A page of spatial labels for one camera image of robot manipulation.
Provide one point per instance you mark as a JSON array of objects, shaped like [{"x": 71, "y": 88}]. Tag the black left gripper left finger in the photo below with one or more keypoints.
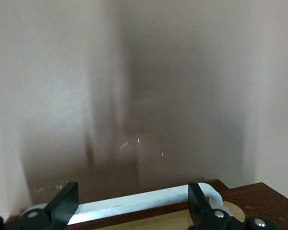
[{"x": 62, "y": 206}]

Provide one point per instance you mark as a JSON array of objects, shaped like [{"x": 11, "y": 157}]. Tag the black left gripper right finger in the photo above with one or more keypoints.
[{"x": 199, "y": 206}]

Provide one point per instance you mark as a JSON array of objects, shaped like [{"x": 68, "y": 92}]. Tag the dark brown wooden cabinet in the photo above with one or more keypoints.
[{"x": 266, "y": 206}]

